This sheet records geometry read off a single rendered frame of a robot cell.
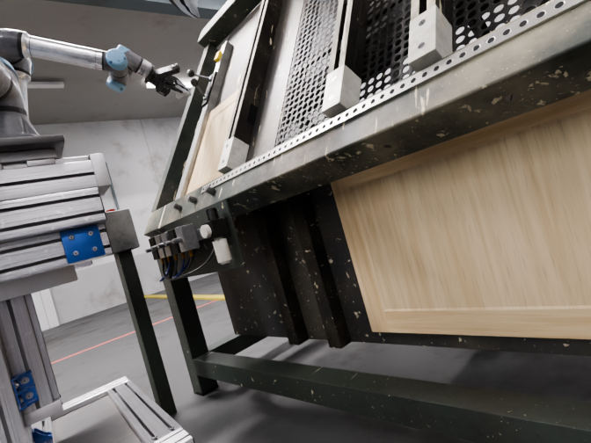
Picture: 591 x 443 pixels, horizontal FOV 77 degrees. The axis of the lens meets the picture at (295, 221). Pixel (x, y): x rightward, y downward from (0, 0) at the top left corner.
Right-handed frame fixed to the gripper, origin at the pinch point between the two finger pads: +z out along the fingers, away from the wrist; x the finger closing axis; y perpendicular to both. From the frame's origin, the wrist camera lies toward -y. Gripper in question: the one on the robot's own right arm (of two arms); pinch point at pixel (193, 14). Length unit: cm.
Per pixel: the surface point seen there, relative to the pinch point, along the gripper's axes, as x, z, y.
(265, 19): 28, 4, 52
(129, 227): 81, 35, -34
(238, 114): 24.3, 27.8, 8.8
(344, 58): -28.2, 34.8, 8.3
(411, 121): -48, 52, -11
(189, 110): 94, 8, 35
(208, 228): 22, 50, -31
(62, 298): 755, 69, -53
